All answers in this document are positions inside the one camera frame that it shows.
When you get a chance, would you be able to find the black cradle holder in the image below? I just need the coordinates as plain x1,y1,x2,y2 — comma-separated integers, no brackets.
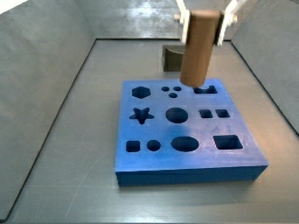
163,45,184,72

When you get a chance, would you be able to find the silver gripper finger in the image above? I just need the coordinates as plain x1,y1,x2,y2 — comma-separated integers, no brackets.
216,0,247,46
174,0,191,44

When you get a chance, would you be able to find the blue shape sorting block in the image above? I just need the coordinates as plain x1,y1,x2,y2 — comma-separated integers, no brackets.
115,79,268,186

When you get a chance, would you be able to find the brown cylinder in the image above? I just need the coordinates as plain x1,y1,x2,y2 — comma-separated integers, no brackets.
180,10,220,88

